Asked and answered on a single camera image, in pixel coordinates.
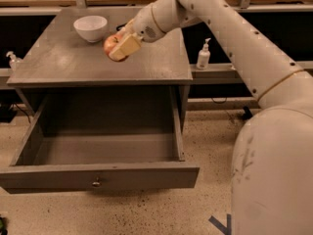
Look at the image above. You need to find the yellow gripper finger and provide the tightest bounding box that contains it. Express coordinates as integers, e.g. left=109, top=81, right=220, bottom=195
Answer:
left=116, top=20, right=134, bottom=36

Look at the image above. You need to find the white pump lotion bottle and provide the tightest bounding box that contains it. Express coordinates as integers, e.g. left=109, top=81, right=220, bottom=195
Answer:
left=196, top=38, right=210, bottom=70

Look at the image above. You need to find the metal drawer knob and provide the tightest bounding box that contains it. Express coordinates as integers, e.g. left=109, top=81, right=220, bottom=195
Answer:
left=92, top=177, right=102, bottom=188

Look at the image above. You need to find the black metal stand leg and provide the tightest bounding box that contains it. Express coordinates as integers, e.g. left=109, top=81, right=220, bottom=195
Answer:
left=243, top=106, right=253, bottom=120

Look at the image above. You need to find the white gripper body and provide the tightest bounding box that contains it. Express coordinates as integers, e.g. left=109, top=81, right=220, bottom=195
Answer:
left=133, top=5, right=165, bottom=43

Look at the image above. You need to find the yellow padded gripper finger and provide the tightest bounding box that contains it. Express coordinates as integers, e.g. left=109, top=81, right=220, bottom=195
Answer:
left=109, top=33, right=142, bottom=61

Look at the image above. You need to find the grey metal shelf rail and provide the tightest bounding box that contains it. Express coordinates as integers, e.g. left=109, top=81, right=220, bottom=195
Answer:
left=190, top=63, right=243, bottom=85

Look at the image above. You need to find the red apple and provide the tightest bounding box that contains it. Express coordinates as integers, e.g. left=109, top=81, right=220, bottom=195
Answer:
left=103, top=34, right=127, bottom=62

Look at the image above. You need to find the clear pump sanitizer bottle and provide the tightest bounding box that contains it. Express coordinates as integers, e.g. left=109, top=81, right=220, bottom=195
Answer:
left=6, top=51, right=22, bottom=71

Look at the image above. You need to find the open grey top drawer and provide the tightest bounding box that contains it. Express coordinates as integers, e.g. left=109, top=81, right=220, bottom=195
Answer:
left=0, top=96, right=199, bottom=193

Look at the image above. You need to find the white ceramic bowl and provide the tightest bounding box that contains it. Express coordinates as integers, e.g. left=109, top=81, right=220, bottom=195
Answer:
left=73, top=16, right=108, bottom=43

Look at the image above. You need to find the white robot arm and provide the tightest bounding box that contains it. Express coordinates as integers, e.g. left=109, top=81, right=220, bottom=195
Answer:
left=109, top=0, right=313, bottom=235

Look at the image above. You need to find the grey wooden cabinet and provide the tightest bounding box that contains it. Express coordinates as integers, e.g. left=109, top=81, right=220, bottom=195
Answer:
left=8, top=7, right=192, bottom=135

